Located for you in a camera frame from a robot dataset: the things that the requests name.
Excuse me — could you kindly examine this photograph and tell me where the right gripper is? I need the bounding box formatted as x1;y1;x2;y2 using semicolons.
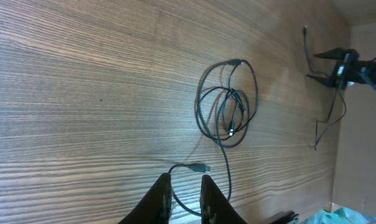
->
306;47;376;90

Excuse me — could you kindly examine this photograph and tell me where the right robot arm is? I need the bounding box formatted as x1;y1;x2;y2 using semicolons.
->
307;48;376;90

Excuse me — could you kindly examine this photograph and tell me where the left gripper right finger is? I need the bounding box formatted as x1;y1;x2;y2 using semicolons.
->
200;175;246;224

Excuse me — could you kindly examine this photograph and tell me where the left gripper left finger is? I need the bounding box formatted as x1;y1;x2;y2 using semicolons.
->
118;173;172;224

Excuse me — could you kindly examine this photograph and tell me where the teal plastic bag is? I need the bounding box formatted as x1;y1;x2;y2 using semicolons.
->
301;207;376;224

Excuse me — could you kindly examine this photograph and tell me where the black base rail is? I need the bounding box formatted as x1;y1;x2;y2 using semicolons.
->
263;210;299;224

